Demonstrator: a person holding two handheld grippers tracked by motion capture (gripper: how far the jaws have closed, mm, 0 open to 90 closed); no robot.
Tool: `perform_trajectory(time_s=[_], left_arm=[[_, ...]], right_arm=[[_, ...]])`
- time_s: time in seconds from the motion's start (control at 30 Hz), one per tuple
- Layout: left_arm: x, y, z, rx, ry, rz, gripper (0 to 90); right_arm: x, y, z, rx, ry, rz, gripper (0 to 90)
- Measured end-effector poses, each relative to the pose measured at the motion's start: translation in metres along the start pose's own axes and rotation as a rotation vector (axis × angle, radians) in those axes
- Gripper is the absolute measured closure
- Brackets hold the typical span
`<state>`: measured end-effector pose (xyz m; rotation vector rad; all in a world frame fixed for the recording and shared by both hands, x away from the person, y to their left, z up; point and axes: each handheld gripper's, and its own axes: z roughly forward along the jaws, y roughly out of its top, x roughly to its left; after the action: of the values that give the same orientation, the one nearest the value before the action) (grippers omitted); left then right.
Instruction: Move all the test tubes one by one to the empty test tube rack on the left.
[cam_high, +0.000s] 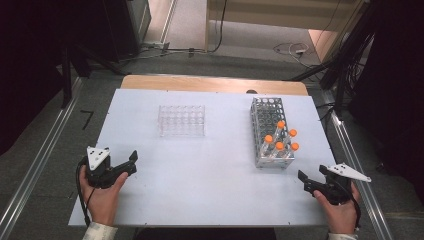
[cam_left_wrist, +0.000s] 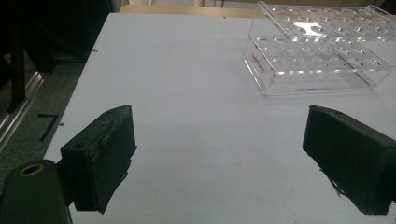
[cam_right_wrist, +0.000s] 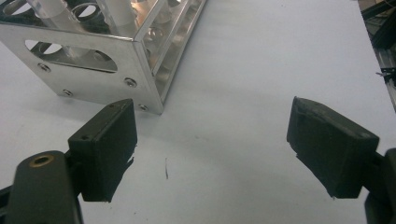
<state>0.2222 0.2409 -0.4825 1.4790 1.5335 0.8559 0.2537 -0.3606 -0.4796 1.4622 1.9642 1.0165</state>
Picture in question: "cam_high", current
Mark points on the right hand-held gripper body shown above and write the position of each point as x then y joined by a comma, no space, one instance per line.
336,190

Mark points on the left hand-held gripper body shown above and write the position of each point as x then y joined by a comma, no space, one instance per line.
96,166

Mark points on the clear acrylic tube rack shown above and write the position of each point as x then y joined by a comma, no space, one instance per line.
181,121

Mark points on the metal tube rack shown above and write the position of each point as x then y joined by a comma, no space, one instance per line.
265,113

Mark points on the person's right hand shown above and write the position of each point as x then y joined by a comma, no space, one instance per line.
341,216

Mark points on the person's left hand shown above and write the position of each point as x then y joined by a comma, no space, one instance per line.
101,203

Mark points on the black tripod stand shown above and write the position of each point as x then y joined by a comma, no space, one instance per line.
66,83

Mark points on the wooden table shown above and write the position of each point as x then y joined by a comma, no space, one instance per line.
200,83

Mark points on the black metal stand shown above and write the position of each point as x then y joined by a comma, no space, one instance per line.
340,66

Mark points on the black curtain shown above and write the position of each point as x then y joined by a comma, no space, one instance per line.
26,66
393,83

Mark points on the grey power strip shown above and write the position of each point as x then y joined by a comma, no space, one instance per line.
155,45

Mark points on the dark cabinet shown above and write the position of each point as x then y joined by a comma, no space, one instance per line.
126,30

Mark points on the aluminium floor rail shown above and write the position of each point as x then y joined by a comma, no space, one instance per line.
40,160
169,20
349,150

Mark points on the light wooden furniture frame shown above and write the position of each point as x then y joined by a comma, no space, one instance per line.
266,13

